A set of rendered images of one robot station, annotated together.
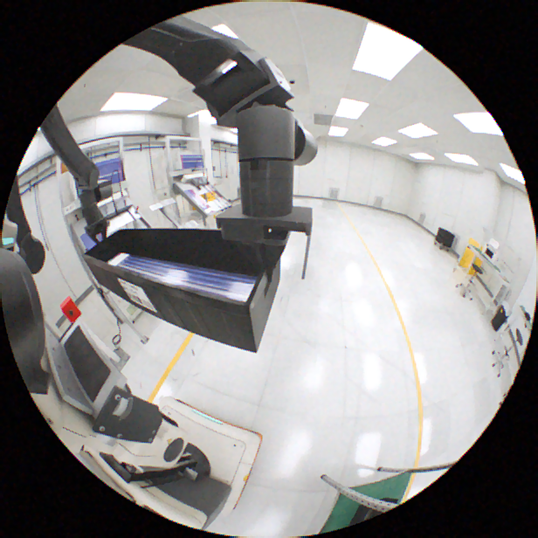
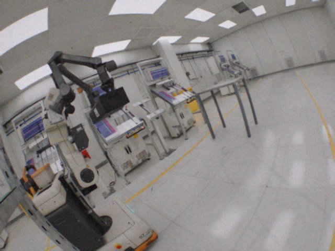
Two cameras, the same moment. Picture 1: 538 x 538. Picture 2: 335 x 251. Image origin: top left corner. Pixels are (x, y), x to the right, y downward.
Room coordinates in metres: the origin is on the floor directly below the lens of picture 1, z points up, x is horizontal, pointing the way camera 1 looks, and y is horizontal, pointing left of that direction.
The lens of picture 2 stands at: (-0.33, -0.71, 0.96)
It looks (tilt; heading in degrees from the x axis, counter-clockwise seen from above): 11 degrees down; 40
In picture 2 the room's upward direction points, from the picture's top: 25 degrees counter-clockwise
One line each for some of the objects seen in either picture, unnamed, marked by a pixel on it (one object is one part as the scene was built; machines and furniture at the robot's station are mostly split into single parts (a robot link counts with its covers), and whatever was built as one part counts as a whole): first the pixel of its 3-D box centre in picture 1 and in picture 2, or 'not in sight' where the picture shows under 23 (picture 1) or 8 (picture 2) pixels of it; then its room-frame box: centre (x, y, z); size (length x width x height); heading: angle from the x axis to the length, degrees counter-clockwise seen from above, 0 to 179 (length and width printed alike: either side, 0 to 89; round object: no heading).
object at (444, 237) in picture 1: (444, 239); not in sight; (2.96, -5.61, 0.30); 0.64 x 0.46 x 0.60; 78
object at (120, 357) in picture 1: (93, 336); (95, 173); (0.24, 1.45, 0.39); 0.24 x 0.24 x 0.78; 75
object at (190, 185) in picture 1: (198, 213); (174, 106); (2.42, 1.15, 0.65); 1.01 x 0.73 x 1.29; 75
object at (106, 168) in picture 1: (98, 175); (100, 93); (1.08, 1.58, 1.52); 0.51 x 0.13 x 0.27; 165
